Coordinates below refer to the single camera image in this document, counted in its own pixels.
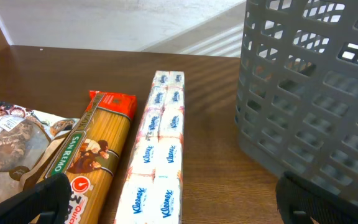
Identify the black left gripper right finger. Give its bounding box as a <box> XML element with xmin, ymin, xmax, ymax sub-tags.
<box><xmin>275</xmin><ymin>171</ymin><xmax>358</xmax><ymax>224</ymax></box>

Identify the brown white cookie bag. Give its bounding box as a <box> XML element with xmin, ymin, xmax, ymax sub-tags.
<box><xmin>0</xmin><ymin>101</ymin><xmax>79</xmax><ymax>203</ymax></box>

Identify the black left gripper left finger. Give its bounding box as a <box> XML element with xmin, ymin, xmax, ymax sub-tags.
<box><xmin>0</xmin><ymin>173</ymin><xmax>71</xmax><ymax>223</ymax></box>

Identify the grey plastic shopping basket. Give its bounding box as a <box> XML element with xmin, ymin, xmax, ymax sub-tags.
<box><xmin>235</xmin><ymin>0</ymin><xmax>358</xmax><ymax>206</ymax></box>

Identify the San Remo spaghetti packet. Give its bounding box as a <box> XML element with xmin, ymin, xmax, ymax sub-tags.
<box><xmin>41</xmin><ymin>90</ymin><xmax>137</xmax><ymax>224</ymax></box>

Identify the white Kleenex tissue multipack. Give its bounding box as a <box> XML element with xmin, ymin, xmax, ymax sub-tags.
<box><xmin>114</xmin><ymin>70</ymin><xmax>185</xmax><ymax>224</ymax></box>

